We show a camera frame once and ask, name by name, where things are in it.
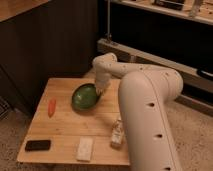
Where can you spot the small clear bottle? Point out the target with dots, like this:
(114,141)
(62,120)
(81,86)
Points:
(117,134)

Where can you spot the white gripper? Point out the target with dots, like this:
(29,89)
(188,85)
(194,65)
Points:
(102,81)

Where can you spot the wooden side table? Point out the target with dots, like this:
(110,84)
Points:
(66,127)

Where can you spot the white sponge block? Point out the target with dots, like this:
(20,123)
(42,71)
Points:
(85,147)

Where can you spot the green ceramic bowl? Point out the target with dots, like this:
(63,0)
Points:
(85,97)

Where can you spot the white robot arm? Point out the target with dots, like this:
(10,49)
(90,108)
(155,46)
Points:
(143,91)

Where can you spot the wooden base beam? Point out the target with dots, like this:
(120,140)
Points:
(123,52)

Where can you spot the orange carrot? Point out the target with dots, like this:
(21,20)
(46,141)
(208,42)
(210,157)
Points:
(51,107)

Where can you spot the metal pole stand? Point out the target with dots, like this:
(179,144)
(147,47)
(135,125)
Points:
(108,34)

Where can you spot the wooden shelf with items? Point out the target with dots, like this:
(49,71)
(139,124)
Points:
(200,11)

